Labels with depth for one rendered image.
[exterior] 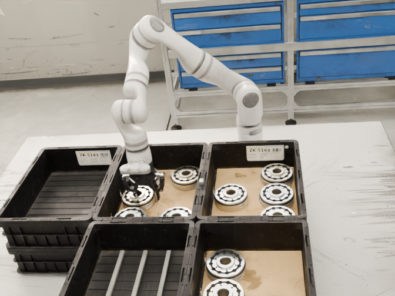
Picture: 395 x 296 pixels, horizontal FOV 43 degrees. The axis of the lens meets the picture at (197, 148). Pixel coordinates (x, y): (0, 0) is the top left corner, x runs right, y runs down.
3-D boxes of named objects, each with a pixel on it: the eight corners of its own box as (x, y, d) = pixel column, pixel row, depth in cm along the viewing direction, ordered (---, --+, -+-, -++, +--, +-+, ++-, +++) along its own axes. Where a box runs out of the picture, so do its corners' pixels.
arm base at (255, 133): (239, 154, 198) (235, 117, 189) (262, 151, 198) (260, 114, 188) (241, 167, 191) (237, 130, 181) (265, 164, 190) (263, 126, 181)
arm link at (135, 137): (116, 152, 148) (145, 152, 146) (106, 107, 140) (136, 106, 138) (123, 140, 154) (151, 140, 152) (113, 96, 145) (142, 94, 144)
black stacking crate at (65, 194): (50, 174, 185) (42, 148, 179) (128, 172, 181) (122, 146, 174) (5, 251, 152) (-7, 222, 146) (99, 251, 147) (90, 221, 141)
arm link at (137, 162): (119, 175, 147) (115, 157, 144) (128, 154, 156) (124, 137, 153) (149, 174, 146) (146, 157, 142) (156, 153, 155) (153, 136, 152)
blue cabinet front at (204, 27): (180, 87, 351) (170, 9, 321) (284, 81, 342) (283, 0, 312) (180, 89, 349) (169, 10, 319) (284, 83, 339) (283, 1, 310)
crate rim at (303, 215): (208, 147, 171) (208, 141, 170) (298, 145, 167) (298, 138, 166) (196, 226, 138) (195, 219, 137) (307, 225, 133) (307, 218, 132)
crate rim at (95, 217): (124, 150, 176) (123, 144, 174) (208, 147, 171) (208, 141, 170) (92, 226, 142) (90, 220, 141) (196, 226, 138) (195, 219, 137)
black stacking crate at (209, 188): (211, 171, 176) (208, 143, 170) (297, 168, 172) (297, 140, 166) (200, 251, 143) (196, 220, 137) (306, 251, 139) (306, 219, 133)
